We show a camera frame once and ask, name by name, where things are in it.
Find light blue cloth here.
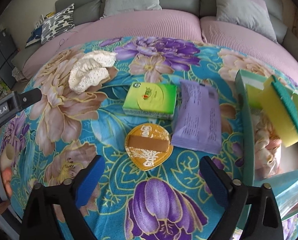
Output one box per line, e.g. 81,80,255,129
254,170,298,220

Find cream lace scrunchie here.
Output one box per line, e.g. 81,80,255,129
69,50,116,94

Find purple wipes packet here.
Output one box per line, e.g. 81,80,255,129
171,80,222,155

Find gold round packet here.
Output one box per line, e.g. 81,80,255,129
125,123,173,171

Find yellow green sponge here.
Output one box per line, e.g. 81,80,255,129
245,75,298,147

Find green tissue pack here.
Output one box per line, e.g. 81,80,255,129
122,82,177,120

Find person's left hand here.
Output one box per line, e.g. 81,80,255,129
0,142,16,198

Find dark grey drawer cabinet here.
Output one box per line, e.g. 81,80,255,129
0,29,18,89

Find teal-rimmed white tray box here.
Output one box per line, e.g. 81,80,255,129
234,68,298,222

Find blue cushion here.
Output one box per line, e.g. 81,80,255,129
25,26,42,48

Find books behind sofa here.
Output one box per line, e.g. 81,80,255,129
34,12,55,29

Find black white patterned cushion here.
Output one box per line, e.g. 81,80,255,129
40,3,75,45

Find floral fleece blanket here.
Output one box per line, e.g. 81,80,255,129
0,36,298,240

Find grey sofa with pink cover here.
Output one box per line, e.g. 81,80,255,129
12,0,298,84

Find grey and pink cushion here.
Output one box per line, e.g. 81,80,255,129
216,0,277,42

